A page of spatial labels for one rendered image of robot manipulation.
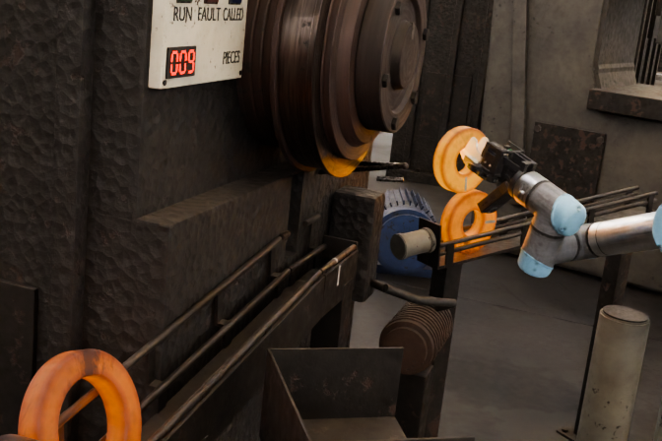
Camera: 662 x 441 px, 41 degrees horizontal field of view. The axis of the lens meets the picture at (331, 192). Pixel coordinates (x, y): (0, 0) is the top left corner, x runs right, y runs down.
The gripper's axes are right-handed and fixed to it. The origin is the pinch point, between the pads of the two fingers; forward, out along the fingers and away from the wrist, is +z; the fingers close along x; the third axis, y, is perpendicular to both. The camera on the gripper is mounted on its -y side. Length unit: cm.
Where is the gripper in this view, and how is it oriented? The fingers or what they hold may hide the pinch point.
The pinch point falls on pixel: (463, 152)
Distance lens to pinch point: 208.6
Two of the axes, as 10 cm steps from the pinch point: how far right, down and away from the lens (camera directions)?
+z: -5.2, -4.9, 7.0
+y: 2.5, -8.7, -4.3
